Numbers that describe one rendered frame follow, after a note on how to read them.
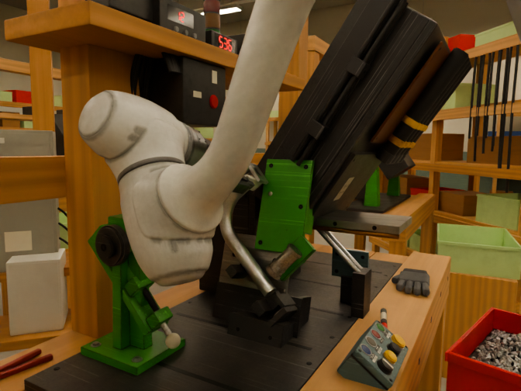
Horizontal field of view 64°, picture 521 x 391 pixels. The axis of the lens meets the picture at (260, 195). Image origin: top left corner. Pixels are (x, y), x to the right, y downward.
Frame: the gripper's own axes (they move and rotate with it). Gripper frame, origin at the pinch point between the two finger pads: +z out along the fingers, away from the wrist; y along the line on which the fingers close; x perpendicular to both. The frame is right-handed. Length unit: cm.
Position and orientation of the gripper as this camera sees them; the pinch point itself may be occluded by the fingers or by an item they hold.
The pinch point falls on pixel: (246, 177)
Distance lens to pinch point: 92.2
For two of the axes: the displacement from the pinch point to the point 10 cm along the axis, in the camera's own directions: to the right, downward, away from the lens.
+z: 4.7, 1.6, 8.7
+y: -5.0, -7.6, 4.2
